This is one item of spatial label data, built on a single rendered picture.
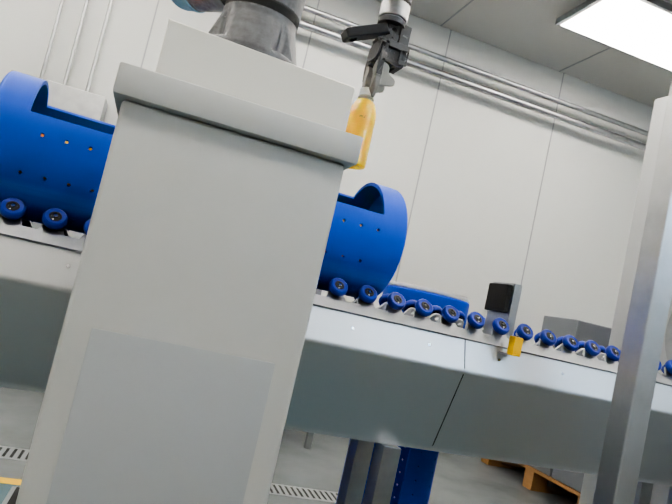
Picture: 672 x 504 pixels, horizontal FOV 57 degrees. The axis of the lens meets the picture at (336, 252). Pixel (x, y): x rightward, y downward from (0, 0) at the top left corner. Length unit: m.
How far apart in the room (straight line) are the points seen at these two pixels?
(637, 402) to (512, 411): 0.29
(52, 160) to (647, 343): 1.30
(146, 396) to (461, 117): 4.86
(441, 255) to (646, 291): 3.77
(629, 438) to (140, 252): 1.15
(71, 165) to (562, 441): 1.36
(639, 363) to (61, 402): 1.19
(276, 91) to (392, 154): 4.29
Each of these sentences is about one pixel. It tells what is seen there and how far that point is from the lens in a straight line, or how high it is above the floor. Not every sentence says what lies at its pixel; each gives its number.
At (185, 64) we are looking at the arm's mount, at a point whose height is 1.18.
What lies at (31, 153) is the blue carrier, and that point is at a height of 1.07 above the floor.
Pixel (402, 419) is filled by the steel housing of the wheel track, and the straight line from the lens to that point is 1.53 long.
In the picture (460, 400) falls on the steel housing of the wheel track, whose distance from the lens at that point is 1.57.
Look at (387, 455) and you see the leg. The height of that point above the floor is 0.61.
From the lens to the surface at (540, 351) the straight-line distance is 1.68.
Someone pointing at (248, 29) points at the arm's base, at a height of 1.28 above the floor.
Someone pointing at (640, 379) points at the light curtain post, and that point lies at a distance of 1.56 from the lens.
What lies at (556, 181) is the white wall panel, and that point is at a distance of 5.89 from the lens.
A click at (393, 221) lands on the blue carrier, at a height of 1.14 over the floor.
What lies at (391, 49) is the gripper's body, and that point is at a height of 1.57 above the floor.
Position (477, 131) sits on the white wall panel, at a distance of 5.53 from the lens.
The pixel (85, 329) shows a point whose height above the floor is 0.83.
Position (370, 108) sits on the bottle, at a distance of 1.56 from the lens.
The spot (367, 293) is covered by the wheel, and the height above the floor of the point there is 0.96.
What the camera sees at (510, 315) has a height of 1.00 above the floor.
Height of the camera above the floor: 0.92
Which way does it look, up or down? 5 degrees up
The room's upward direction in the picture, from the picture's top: 13 degrees clockwise
